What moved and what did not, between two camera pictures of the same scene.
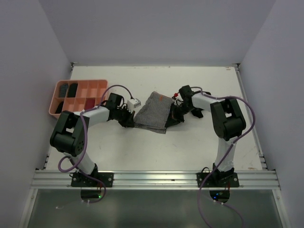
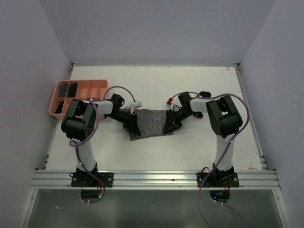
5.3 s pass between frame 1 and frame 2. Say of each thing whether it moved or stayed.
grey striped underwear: moved
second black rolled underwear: stayed
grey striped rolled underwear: stayed
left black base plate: stayed
